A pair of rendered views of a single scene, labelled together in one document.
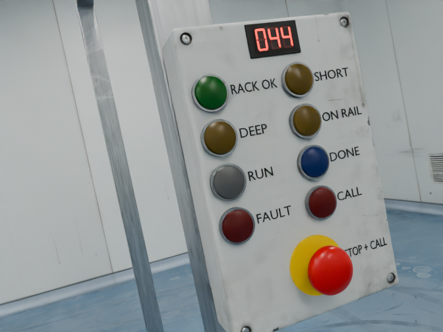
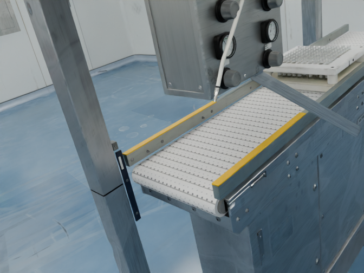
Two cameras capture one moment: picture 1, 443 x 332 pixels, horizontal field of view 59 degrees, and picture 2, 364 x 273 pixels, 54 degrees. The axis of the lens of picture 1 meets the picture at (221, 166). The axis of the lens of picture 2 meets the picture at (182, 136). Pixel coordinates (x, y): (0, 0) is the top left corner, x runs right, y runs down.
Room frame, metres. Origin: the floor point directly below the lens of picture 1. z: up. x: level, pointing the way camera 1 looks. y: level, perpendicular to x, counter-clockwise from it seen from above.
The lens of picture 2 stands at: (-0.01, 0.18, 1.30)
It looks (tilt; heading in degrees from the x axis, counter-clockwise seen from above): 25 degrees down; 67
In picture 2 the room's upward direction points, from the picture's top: 12 degrees counter-clockwise
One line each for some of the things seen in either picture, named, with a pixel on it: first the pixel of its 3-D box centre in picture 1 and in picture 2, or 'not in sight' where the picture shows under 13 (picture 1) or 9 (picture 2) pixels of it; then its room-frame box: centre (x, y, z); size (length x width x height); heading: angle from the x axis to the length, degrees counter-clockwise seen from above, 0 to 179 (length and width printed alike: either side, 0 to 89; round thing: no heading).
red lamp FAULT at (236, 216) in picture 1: (238, 226); not in sight; (0.31, 0.00, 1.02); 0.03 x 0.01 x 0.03; 109
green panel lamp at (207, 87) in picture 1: (211, 92); not in sight; (0.31, 0.00, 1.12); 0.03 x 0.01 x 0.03; 109
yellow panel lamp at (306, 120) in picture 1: (306, 120); not in sight; (0.34, -0.08, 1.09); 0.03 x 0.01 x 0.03; 109
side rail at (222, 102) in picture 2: not in sight; (272, 72); (0.77, 1.13, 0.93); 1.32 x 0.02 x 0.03; 19
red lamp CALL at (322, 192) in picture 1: (322, 202); not in sight; (0.34, -0.08, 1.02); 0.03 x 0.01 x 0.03; 109
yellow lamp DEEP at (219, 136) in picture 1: (220, 138); not in sight; (0.31, 0.00, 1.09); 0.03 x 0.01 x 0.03; 109
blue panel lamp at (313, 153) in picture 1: (314, 161); not in sight; (0.34, -0.08, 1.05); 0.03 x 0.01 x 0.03; 109
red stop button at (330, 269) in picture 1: (321, 266); not in sight; (0.33, -0.07, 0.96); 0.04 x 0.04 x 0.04; 19
